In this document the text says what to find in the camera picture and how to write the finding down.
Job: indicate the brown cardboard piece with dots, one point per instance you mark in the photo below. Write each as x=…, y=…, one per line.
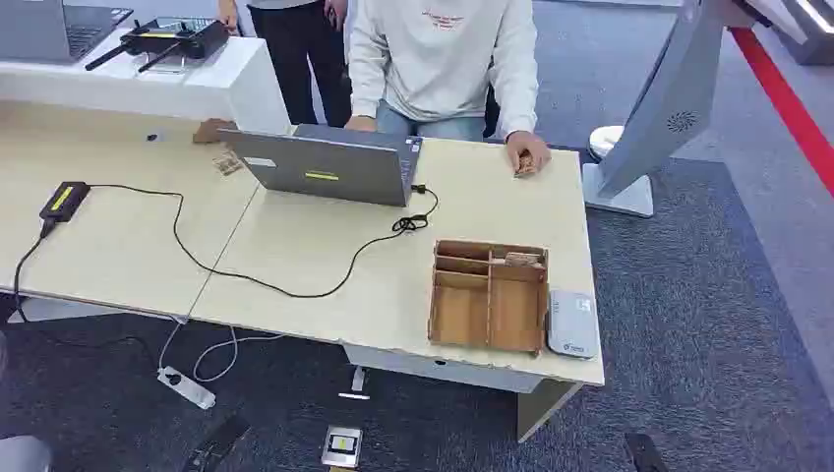
x=212, y=131

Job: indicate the small white device with screen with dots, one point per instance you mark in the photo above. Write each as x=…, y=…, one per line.
x=341, y=446

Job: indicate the white round base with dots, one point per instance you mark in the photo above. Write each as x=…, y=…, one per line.
x=604, y=138

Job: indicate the pale wooden desk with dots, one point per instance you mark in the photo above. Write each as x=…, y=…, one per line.
x=313, y=260

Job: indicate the grey kiosk stand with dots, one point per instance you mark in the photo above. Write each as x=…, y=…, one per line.
x=671, y=104

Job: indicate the robot's black foot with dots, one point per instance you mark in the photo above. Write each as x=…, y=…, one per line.
x=218, y=443
x=645, y=454

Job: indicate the robot's black left foot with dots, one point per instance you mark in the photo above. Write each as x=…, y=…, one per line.
x=218, y=443

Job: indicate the black chair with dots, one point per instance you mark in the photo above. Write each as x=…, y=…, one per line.
x=492, y=114

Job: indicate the grey display plinth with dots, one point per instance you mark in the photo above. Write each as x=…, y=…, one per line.
x=808, y=32

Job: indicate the white power strip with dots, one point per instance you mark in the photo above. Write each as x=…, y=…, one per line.
x=187, y=388

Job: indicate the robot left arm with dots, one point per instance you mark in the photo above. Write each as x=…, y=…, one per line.
x=23, y=456

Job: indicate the white counter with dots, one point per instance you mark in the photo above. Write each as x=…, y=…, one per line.
x=215, y=85

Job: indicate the wooden compartment box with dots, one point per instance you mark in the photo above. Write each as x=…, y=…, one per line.
x=515, y=312

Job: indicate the patterned card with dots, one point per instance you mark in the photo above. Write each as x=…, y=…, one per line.
x=228, y=163

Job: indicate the black controller with antennas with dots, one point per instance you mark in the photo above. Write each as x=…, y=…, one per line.
x=189, y=40

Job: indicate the black power adapter yellow label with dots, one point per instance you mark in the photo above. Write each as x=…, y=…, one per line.
x=64, y=200

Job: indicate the grey laptop with yellow sticker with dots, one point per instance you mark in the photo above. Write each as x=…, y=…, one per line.
x=326, y=171

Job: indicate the white grey router box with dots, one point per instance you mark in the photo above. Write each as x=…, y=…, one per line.
x=572, y=326

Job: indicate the white desk bracket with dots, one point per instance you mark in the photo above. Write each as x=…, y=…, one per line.
x=356, y=384

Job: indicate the person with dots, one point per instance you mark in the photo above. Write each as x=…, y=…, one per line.
x=443, y=65
x=300, y=52

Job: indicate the grey open laptop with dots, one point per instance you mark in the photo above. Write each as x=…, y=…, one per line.
x=39, y=29

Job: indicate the robot's black right foot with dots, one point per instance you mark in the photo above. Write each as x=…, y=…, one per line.
x=645, y=454

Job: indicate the person's right hand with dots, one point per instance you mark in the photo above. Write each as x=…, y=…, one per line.
x=228, y=13
x=360, y=123

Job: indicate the person's left hand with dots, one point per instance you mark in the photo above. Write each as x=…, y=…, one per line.
x=529, y=144
x=335, y=9

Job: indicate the clear controller stand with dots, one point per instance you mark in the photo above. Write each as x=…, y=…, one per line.
x=163, y=64

